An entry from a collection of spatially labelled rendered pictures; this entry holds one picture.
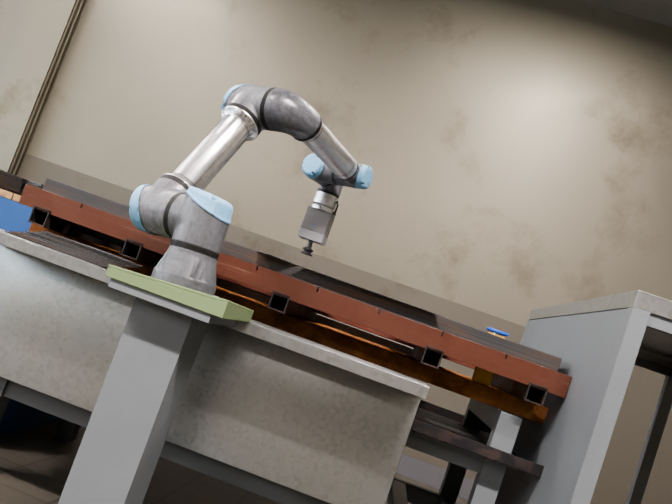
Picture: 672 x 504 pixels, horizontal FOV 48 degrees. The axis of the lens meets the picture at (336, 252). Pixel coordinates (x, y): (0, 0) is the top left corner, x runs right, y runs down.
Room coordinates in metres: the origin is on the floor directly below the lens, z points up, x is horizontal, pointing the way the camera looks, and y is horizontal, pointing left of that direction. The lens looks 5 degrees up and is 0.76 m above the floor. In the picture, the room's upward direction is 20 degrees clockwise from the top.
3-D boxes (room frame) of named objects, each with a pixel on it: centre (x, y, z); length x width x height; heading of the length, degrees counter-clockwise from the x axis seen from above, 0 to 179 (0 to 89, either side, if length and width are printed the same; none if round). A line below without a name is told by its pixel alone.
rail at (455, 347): (2.12, 0.10, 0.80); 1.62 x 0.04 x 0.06; 84
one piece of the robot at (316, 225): (2.47, 0.08, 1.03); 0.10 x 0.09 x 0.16; 168
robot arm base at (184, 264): (1.77, 0.31, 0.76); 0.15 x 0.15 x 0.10
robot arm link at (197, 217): (1.78, 0.32, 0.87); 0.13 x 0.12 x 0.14; 59
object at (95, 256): (2.09, 0.66, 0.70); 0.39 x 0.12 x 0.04; 84
